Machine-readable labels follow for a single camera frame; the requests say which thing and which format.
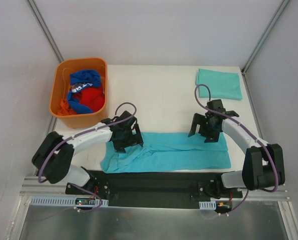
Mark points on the folded teal t shirt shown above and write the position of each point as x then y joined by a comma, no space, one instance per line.
222,85

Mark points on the right white cable duct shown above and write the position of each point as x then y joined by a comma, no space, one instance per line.
207,205

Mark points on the white cable duct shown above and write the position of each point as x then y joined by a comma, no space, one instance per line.
55,201
207,205

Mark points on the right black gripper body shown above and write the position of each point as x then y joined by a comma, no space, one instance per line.
206,128

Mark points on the red t shirt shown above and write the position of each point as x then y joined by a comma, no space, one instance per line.
91,97

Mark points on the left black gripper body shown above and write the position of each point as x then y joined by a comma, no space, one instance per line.
128,140

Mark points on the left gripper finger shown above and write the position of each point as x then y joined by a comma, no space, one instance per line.
120,150
137,135

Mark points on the left aluminium corner post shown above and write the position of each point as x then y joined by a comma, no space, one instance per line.
45,29

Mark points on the aluminium corner post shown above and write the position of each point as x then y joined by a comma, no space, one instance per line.
264,36
45,29

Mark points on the left white cable duct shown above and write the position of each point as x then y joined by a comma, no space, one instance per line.
55,201

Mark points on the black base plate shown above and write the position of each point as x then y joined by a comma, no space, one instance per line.
173,190

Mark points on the orange plastic bin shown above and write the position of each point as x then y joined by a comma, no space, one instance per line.
61,87

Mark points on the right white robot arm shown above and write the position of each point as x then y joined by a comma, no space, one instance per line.
263,166

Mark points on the right aluminium corner post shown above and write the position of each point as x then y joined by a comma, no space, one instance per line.
264,36

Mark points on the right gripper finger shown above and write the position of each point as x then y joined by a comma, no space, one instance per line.
211,138
197,122

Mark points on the light blue t shirt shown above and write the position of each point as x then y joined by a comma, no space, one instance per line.
167,152

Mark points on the royal blue t shirt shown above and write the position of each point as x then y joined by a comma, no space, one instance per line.
79,81

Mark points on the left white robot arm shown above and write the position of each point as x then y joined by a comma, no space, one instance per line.
53,159

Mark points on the orange t shirt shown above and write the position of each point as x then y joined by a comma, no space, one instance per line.
65,109

